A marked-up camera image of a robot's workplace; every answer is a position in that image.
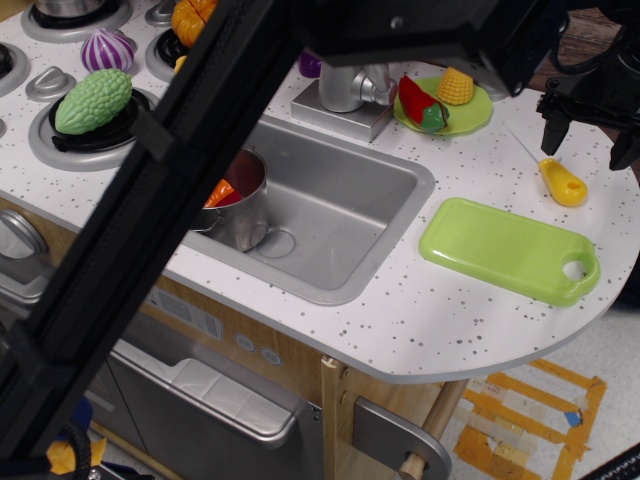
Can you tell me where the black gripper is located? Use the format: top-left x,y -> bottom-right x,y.
537,44 -> 639,171

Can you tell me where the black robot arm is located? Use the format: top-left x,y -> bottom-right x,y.
1,1 -> 568,476

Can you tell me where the green plastic cutting board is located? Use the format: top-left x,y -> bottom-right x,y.
418,198 -> 600,307

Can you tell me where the green plastic plate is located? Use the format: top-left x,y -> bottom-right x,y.
393,77 -> 493,136

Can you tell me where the yellow toy corn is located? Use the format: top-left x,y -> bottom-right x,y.
436,67 -> 474,105

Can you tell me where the red toy chili pepper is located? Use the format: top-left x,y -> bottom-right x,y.
398,76 -> 449,133

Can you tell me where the silver toy faucet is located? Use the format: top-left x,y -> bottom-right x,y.
291,64 -> 398,142

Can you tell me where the grey toy sink basin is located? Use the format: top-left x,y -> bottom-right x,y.
184,116 -> 435,305

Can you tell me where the purple toy cup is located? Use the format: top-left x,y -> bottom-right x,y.
298,50 -> 323,79

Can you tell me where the wooden table leg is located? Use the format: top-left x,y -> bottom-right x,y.
422,379 -> 469,440

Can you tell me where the silver metal pot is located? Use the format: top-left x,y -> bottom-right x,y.
190,146 -> 269,252

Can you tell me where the orange toy vegetable in pot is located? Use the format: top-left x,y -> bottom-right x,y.
204,179 -> 243,208

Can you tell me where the orange toy pumpkin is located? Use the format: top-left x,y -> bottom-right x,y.
171,0 -> 218,48

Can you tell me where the back right stove burner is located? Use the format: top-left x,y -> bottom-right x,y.
145,29 -> 189,83

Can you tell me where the stove burner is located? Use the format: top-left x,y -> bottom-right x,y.
28,89 -> 159,172
145,29 -> 189,83
20,0 -> 132,44
0,43 -> 30,97

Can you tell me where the silver back stove knob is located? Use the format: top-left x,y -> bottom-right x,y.
145,0 -> 176,28

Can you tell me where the silver stove knob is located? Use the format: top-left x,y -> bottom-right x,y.
25,66 -> 76,102
145,0 -> 176,28

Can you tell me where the grey toy dishwasher door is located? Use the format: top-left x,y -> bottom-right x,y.
86,313 -> 324,479

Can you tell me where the front stove burner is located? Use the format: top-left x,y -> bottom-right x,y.
28,89 -> 159,172

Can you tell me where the purple striped toy onion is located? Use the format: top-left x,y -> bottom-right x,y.
80,28 -> 135,73

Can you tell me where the green toy bitter gourd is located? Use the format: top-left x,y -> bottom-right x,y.
54,69 -> 133,135

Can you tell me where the silver pot on burner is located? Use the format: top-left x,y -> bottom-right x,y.
34,0 -> 105,19

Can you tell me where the back left stove burner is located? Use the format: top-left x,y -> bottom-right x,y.
20,0 -> 132,44

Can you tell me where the grey oven knob panel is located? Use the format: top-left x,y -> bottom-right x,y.
1,209 -> 55,310

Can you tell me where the far left stove burner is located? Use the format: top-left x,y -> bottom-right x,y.
0,43 -> 30,97

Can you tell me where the yellow handled toy knife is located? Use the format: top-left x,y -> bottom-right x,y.
503,122 -> 588,207

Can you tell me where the black cable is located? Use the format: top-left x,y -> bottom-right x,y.
548,14 -> 629,75

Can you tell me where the grey towel holder bracket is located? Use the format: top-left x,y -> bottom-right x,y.
352,397 -> 452,479

